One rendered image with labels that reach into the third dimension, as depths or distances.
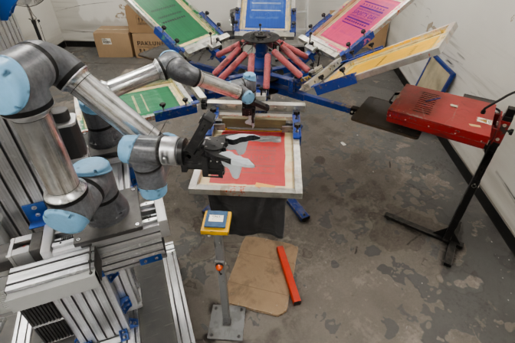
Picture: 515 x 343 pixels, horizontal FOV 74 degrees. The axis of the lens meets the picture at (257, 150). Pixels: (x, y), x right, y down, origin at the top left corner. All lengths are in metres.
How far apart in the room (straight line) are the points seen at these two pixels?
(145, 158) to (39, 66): 0.31
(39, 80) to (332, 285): 2.20
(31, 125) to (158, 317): 1.57
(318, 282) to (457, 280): 0.99
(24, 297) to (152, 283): 1.15
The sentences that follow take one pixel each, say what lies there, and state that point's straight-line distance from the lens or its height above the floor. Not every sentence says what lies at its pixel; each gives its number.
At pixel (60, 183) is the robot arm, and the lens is 1.07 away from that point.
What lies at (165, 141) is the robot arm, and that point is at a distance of 0.87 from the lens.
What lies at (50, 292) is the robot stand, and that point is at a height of 1.15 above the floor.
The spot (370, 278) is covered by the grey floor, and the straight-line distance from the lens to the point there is 2.71.
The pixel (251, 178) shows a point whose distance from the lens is 1.86.
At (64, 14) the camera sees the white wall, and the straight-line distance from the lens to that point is 7.25.
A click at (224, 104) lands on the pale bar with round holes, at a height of 1.03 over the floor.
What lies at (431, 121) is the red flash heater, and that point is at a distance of 2.30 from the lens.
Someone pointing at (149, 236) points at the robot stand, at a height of 1.15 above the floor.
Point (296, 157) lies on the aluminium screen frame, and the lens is 1.96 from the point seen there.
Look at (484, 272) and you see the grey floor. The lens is 3.09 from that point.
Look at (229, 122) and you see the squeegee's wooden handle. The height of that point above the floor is 1.03.
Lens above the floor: 2.17
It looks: 36 degrees down
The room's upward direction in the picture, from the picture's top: straight up
